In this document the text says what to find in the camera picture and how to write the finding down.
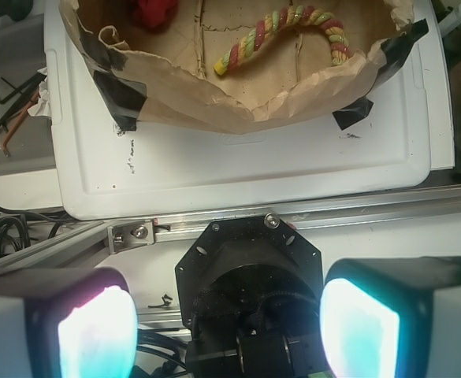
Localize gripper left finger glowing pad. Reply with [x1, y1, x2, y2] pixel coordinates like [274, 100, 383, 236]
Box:
[0, 268, 138, 377]

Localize multicolored twisted rope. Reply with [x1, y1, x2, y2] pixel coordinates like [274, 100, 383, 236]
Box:
[213, 4, 351, 76]

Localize black allen keys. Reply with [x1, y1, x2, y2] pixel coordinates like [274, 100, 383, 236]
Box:
[0, 72, 46, 129]

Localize aluminium extrusion rail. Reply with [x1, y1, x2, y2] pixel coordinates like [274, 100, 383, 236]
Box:
[0, 184, 461, 269]

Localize orange allen key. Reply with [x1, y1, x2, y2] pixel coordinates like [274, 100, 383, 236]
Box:
[1, 89, 39, 157]

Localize brown paper bag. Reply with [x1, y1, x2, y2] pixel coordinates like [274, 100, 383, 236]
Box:
[58, 1, 429, 135]

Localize red crumpled cloth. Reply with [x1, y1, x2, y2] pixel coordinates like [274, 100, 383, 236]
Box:
[132, 0, 178, 29]

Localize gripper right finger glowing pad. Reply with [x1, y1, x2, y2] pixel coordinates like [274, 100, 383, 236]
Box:
[320, 256, 461, 377]

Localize black cables bundle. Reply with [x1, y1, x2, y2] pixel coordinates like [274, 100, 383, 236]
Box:
[0, 196, 64, 269]

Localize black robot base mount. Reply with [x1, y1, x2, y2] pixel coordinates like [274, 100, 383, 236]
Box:
[175, 233, 328, 377]

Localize crumpled white paper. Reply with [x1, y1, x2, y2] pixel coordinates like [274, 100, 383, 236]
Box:
[28, 67, 52, 118]

